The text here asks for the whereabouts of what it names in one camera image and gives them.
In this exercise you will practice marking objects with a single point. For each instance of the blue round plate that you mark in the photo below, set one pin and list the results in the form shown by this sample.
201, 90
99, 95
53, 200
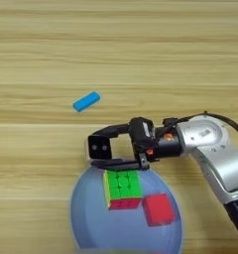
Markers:
124, 231

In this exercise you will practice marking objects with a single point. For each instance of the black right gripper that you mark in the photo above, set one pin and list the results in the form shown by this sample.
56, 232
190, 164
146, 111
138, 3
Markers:
167, 147

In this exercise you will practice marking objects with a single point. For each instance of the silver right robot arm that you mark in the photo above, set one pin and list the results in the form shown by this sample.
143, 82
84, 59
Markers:
220, 158

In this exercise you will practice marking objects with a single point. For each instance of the red cube block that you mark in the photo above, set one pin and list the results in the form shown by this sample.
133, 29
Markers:
159, 209

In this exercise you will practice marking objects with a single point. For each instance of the black and white cube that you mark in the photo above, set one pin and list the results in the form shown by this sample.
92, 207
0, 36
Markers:
99, 148

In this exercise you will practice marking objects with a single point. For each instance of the multicolour puzzle cube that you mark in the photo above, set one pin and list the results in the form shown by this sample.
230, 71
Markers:
122, 185

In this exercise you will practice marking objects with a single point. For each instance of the black box with white label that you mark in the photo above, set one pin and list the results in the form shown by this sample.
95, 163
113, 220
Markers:
141, 132

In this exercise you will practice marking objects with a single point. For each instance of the blue rectangular block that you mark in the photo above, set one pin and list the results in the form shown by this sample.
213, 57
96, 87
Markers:
86, 101

